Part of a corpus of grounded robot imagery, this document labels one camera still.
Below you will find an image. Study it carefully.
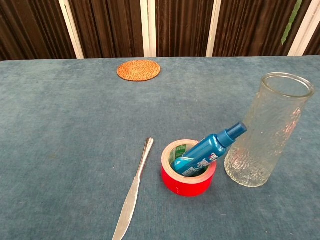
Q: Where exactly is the blue carpeted table surface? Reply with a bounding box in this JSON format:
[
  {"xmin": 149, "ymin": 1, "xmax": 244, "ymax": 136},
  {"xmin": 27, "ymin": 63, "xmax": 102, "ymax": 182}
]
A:
[{"xmin": 0, "ymin": 55, "xmax": 320, "ymax": 240}]

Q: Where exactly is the clear glass cup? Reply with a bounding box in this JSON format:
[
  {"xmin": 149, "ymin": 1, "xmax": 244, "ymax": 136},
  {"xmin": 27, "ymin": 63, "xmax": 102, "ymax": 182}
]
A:
[{"xmin": 223, "ymin": 72, "xmax": 316, "ymax": 188}]

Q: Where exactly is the round orange woven coaster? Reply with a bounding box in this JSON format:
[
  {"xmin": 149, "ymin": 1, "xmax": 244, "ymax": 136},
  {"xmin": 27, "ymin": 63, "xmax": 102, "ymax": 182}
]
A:
[{"xmin": 116, "ymin": 59, "xmax": 162, "ymax": 82}]

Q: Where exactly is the blue spray bottle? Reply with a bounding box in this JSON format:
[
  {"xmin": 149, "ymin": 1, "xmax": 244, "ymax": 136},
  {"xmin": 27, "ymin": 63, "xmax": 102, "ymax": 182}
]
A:
[{"xmin": 172, "ymin": 121, "xmax": 249, "ymax": 178}]

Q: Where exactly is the silver table knife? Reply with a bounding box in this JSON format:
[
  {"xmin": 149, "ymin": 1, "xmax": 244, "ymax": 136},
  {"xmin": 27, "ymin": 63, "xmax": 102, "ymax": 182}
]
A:
[{"xmin": 111, "ymin": 136, "xmax": 155, "ymax": 240}]

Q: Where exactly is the dark brown pleated curtain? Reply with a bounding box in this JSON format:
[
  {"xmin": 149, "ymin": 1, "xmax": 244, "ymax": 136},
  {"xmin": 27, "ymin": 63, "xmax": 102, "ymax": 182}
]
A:
[{"xmin": 0, "ymin": 0, "xmax": 320, "ymax": 62}]

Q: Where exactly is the red duct tape roll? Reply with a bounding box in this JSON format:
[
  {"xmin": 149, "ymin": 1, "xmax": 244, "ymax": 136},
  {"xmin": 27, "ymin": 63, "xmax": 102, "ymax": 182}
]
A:
[{"xmin": 160, "ymin": 139, "xmax": 218, "ymax": 198}]

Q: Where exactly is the white frame post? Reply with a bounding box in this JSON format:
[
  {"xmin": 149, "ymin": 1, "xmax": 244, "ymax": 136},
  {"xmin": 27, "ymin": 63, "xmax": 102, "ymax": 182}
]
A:
[
  {"xmin": 58, "ymin": 0, "xmax": 85, "ymax": 60},
  {"xmin": 287, "ymin": 0, "xmax": 320, "ymax": 57},
  {"xmin": 139, "ymin": 0, "xmax": 157, "ymax": 58},
  {"xmin": 205, "ymin": 0, "xmax": 223, "ymax": 58}
]

